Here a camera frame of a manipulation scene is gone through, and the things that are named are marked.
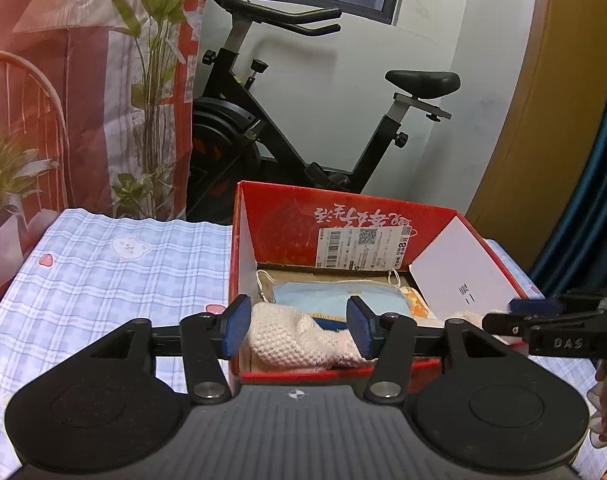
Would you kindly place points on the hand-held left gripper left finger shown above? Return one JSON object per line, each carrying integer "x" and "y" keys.
{"x": 236, "y": 329}

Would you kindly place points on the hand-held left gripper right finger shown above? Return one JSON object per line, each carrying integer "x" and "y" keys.
{"x": 359, "y": 329}

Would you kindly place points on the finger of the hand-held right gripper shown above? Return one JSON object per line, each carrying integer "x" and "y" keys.
{"x": 508, "y": 324}
{"x": 533, "y": 306}

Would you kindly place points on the light blue face mask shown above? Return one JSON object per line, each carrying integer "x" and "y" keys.
{"x": 323, "y": 297}

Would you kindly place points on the cream knitted cloth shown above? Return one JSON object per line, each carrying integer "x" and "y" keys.
{"x": 283, "y": 335}

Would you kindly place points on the yellow patterned cloth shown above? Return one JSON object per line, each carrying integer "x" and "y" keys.
{"x": 417, "y": 305}

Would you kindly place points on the red cardboard box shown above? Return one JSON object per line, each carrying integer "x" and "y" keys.
{"x": 283, "y": 220}

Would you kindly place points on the dark blue cloth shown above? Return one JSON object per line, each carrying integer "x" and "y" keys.
{"x": 328, "y": 325}

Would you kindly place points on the blue checked tablecloth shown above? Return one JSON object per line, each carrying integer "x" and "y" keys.
{"x": 108, "y": 285}

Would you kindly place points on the blue curtain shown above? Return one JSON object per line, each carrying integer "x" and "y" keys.
{"x": 598, "y": 185}

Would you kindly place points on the yellow wooden panel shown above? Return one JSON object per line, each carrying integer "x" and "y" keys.
{"x": 548, "y": 110}

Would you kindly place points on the black exercise bike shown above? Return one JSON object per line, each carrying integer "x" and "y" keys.
{"x": 223, "y": 120}

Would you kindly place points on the printed backdrop cloth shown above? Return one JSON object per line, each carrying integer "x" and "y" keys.
{"x": 83, "y": 85}

